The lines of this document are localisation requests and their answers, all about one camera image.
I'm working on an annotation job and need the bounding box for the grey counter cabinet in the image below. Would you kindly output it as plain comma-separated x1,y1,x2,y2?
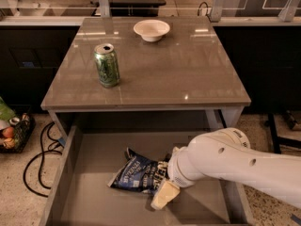
41,17,250,135

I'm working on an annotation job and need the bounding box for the blue chip bag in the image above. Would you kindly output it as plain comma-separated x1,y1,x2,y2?
108,148,168,195

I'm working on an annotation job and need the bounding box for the green soda can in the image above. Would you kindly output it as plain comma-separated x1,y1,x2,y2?
94,43,119,88

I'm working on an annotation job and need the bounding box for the black floor cable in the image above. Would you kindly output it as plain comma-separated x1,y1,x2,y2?
22,121,64,199

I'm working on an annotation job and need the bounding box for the open grey drawer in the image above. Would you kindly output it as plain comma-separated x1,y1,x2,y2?
39,109,255,226

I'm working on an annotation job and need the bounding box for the black wire basket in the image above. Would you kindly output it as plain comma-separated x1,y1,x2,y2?
0,113,35,153

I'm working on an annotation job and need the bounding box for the orange fruit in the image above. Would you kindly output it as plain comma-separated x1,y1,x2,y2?
2,127,14,138

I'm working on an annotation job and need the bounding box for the white bowl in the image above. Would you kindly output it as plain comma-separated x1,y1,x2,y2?
134,20,170,42

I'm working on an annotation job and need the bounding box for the green bag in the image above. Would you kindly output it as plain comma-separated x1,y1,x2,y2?
0,97,15,121

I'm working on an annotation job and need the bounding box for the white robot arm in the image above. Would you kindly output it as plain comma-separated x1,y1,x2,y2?
151,128,301,210

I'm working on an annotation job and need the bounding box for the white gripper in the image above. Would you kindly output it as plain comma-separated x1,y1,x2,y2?
150,147,201,210

